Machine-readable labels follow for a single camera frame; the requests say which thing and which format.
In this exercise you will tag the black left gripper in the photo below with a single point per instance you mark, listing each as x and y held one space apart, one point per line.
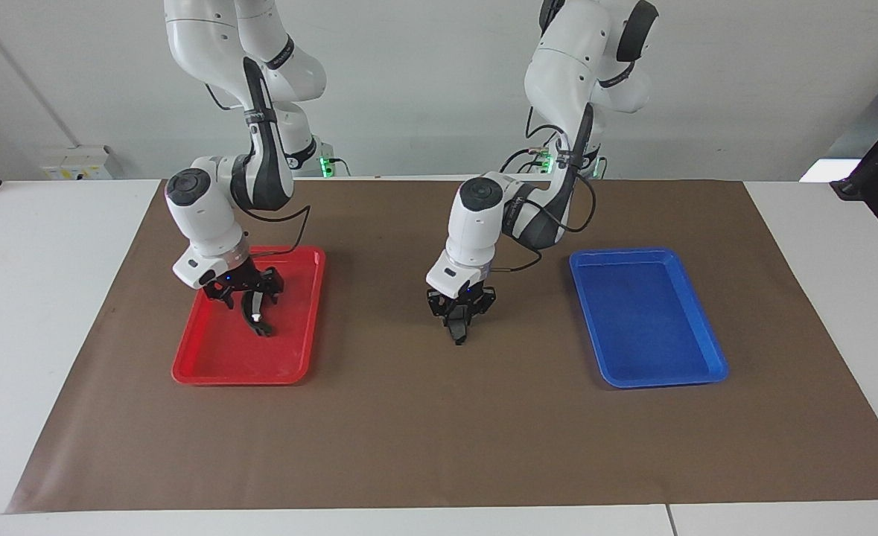
461 300

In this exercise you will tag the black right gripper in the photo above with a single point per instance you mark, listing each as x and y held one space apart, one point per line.
241 279

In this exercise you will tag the dark brake pad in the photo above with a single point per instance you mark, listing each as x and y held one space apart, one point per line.
459 335

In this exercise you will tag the curved brake shoe silver web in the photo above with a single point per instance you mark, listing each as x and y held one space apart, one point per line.
258 321

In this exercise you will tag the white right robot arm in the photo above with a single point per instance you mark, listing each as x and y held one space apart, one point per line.
208 216

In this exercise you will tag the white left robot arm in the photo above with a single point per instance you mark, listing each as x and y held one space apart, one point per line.
476 223

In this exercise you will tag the red plastic tray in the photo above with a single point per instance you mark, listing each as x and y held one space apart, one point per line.
215 350

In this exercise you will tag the brown paper table mat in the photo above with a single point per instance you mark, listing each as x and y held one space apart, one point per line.
438 432

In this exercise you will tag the blue plastic tray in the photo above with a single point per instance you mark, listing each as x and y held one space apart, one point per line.
647 320

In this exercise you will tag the white yellow socket box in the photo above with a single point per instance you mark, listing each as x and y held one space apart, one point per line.
81 162

